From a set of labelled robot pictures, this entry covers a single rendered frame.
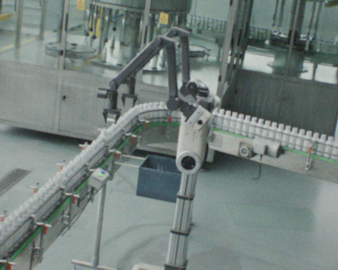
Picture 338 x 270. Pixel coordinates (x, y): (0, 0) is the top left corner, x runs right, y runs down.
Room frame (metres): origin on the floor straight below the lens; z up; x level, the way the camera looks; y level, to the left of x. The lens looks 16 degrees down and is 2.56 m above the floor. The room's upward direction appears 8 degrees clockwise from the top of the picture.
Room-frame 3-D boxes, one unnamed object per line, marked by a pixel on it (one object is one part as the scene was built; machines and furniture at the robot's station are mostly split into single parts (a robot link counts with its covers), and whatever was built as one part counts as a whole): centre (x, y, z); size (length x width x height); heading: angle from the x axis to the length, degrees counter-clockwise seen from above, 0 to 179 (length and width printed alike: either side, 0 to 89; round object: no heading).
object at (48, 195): (3.53, 0.61, 1.08); 0.06 x 0.06 x 0.17
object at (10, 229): (3.06, 0.70, 1.08); 0.06 x 0.06 x 0.17
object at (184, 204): (4.32, -0.17, 0.73); 0.11 x 0.11 x 0.40; 81
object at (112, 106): (4.17, 0.36, 1.50); 0.10 x 0.07 x 0.07; 80
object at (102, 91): (4.18, 0.40, 1.59); 0.12 x 0.09 x 0.12; 82
